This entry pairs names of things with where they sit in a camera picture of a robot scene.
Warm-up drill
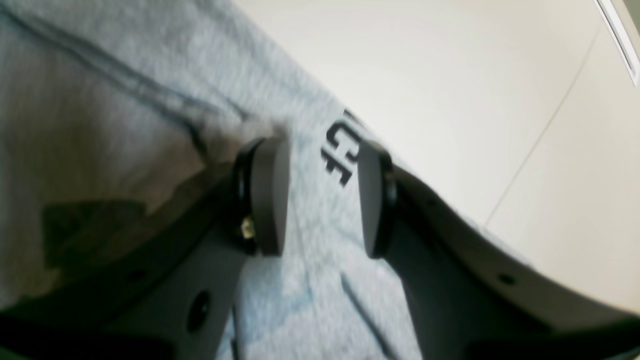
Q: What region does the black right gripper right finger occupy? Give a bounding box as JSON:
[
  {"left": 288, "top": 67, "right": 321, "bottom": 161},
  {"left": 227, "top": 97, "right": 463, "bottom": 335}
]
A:
[{"left": 358, "top": 140, "right": 640, "bottom": 360}]

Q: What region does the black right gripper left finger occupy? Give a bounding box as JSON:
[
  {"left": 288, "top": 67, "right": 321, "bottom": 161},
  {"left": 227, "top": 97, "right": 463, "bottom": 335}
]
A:
[{"left": 1, "top": 137, "right": 290, "bottom": 360}]

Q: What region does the grey T-shirt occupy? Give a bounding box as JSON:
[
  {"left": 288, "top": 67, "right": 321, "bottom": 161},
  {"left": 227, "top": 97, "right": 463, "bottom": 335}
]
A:
[{"left": 1, "top": 0, "right": 424, "bottom": 360}]

